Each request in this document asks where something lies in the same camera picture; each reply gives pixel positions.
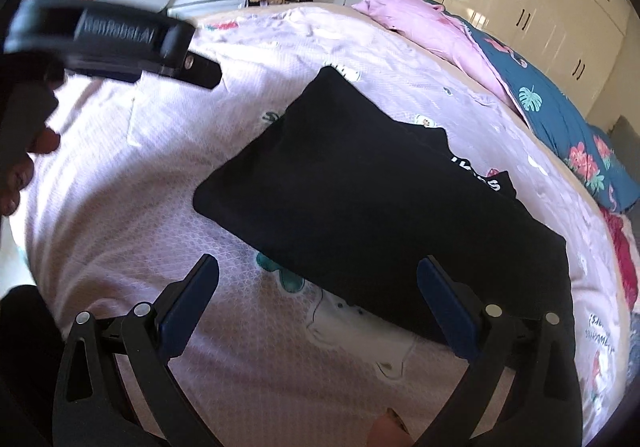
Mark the person's right hand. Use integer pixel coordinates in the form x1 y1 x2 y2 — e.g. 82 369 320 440
366 408 415 447

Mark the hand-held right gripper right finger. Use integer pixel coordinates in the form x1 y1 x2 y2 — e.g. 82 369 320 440
416 255 585 447

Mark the pink blanket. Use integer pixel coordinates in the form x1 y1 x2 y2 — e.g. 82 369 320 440
352 0 517 108

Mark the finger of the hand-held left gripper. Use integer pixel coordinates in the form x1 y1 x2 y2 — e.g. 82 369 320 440
172 52 224 89

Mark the blue floral pillow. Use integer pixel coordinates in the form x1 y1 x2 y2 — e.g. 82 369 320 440
444 11 640 214

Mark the person's left hand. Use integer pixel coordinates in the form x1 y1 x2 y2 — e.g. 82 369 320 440
0 126 62 218

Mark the person's dark clothing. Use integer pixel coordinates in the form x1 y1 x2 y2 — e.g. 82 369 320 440
0 284 68 447

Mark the grey padded headboard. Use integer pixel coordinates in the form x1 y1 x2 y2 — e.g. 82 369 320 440
609 114 640 164

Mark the black garment with orange patches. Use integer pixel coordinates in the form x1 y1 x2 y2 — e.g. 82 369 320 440
192 66 576 349

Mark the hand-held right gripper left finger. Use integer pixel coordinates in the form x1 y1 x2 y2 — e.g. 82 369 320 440
52 254 221 447

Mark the red patterned cloth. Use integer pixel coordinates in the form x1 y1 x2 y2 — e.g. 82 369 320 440
599 208 640 314

